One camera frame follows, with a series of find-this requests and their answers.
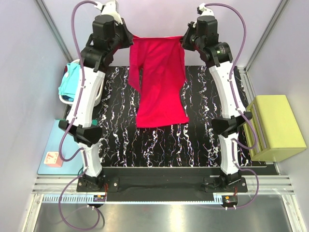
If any pink t shirt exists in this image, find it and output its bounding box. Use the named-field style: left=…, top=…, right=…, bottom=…
left=128, top=36, right=189, bottom=128

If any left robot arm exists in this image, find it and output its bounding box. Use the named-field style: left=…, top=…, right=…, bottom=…
left=58, top=0, right=133, bottom=191

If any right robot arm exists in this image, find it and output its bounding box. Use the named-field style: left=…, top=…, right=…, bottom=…
left=181, top=3, right=252, bottom=192

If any white laundry basket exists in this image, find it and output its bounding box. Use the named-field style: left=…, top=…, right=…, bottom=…
left=59, top=58, right=104, bottom=107

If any turquoise t shirt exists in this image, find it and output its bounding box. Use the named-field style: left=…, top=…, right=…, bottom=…
left=58, top=63, right=80, bottom=99

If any blue t shirt in basket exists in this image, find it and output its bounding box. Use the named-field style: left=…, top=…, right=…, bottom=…
left=61, top=95, right=74, bottom=102

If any green cutting mat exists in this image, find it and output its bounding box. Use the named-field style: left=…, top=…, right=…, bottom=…
left=59, top=119, right=98, bottom=126

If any yellow green drawer box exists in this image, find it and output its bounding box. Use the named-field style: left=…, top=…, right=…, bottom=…
left=247, top=95, right=307, bottom=162

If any light blue clipboard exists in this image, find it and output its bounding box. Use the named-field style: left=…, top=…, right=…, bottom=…
left=37, top=120, right=83, bottom=175

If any pink numbered block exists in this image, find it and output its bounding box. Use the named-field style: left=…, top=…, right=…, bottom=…
left=43, top=152, right=63, bottom=168

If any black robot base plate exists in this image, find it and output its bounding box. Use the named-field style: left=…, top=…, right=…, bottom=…
left=77, top=167, right=248, bottom=203

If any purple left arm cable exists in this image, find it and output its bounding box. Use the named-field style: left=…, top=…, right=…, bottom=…
left=58, top=0, right=107, bottom=230

